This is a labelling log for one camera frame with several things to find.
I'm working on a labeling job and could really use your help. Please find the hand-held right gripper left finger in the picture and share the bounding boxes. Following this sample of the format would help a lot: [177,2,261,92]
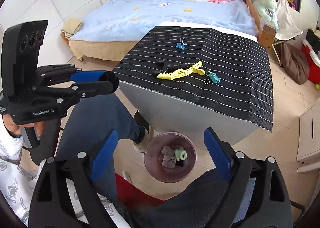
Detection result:
[29,129,119,228]

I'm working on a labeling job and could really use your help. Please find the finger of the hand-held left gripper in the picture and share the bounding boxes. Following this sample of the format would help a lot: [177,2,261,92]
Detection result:
[37,64,107,86]
[31,80,117,108]

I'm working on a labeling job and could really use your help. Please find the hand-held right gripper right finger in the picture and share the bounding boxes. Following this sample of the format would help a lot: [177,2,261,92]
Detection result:
[204,127,293,228]

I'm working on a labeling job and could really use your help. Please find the white cardboard sock box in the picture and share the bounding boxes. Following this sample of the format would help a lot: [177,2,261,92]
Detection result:
[161,152,179,168]

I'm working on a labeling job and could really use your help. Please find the pink waste bin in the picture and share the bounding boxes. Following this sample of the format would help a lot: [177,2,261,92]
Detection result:
[144,132,197,183]

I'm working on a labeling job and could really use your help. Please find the person's left forearm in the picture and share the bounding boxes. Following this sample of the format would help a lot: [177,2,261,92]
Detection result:
[0,130,24,163]

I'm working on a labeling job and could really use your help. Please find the person's left hand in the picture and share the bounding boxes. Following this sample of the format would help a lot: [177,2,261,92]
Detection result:
[4,115,44,140]

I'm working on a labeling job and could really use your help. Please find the person's left leg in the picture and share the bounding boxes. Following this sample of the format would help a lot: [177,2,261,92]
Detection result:
[56,93,148,201]

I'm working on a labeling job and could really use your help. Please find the person's leg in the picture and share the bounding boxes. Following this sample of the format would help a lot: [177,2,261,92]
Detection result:
[56,93,148,201]
[116,168,258,228]

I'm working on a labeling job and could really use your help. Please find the wooden bed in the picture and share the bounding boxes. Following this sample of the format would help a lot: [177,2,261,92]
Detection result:
[60,0,278,61]

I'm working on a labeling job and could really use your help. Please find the person's left shoe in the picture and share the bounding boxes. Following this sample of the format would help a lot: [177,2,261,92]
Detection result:
[132,118,155,153]

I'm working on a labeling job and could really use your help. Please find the red seat cushion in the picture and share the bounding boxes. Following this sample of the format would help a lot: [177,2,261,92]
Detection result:
[115,173,165,208]

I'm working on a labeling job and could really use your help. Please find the white table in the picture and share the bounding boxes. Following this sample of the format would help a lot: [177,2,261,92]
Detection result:
[119,20,259,145]

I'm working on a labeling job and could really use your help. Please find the person's right leg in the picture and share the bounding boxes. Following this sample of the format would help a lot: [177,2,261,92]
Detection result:
[116,168,258,228]

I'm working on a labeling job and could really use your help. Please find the black striped table mat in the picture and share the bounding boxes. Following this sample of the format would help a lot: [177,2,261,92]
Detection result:
[112,25,273,133]

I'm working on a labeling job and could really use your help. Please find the black hair clip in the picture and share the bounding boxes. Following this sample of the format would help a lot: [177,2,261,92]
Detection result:
[153,60,188,76]

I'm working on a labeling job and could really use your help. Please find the teal binder clip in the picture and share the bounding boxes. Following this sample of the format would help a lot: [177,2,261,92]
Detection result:
[203,71,220,85]

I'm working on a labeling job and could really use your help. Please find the yellow hair clip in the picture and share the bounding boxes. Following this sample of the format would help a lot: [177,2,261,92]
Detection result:
[157,61,206,80]

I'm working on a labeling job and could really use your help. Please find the blue printed blanket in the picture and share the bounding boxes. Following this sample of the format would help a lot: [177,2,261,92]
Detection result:
[69,0,258,42]

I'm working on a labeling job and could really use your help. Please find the person's white printed shirt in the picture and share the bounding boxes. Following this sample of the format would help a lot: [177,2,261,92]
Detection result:
[0,153,130,228]

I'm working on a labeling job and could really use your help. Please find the white drawer chest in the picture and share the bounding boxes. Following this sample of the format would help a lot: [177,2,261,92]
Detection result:
[296,105,320,163]

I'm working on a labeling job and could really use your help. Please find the blue binder clip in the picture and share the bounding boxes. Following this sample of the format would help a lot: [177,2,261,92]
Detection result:
[175,38,188,50]

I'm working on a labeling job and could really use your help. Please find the brown cushion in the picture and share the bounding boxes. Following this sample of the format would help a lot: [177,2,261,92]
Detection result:
[282,43,310,85]

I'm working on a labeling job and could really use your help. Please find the red cooler box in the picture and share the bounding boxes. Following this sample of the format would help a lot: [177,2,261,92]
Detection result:
[301,39,320,83]

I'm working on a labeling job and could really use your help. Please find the cream canvas folding chair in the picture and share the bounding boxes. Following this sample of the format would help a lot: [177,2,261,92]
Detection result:
[271,0,304,60]

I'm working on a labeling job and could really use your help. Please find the black storage boxes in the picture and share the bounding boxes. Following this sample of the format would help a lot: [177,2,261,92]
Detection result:
[305,28,320,48]

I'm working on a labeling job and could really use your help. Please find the mint unicorn plush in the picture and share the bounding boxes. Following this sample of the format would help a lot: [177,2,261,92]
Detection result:
[252,0,279,28]

